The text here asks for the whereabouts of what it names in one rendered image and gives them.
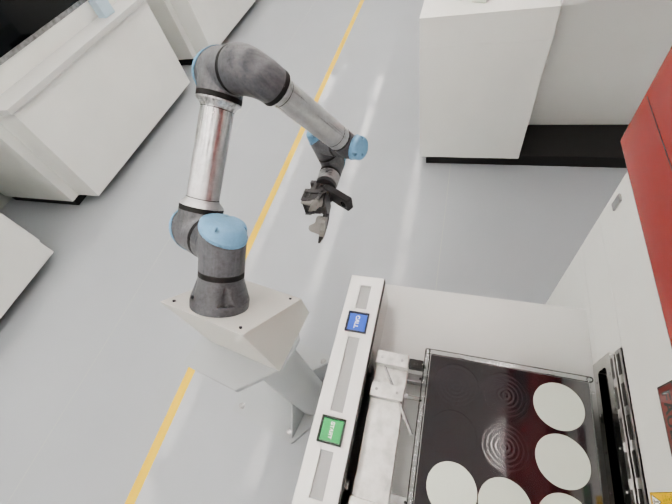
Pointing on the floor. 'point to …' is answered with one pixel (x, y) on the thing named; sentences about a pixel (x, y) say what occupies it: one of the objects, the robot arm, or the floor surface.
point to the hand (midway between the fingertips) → (316, 229)
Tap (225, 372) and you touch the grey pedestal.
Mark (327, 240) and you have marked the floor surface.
